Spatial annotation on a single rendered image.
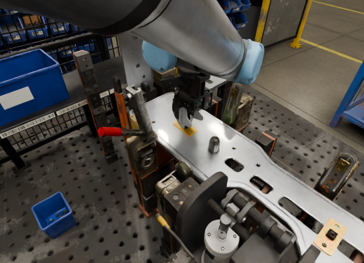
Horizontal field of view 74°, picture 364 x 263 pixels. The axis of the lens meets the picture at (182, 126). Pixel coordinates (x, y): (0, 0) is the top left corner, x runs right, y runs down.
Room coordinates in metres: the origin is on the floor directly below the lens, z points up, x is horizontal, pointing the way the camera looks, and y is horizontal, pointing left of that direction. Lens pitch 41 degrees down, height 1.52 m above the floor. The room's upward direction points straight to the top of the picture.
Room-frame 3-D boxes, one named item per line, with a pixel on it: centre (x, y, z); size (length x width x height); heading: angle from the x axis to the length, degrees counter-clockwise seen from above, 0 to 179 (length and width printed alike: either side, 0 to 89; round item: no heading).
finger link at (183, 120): (0.55, -0.01, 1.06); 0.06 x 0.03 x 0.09; 41
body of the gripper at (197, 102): (0.56, -0.03, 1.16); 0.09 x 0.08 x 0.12; 41
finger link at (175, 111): (0.56, 0.01, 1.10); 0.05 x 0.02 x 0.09; 131
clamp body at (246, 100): (0.68, -0.20, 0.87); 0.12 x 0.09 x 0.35; 131
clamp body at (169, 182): (0.32, 0.02, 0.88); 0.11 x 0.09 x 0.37; 131
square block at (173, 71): (0.87, 0.07, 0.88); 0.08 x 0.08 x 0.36; 41
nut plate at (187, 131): (0.58, -0.01, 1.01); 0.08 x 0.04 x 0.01; 41
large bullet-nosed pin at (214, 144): (0.49, -0.09, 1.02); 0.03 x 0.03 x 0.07
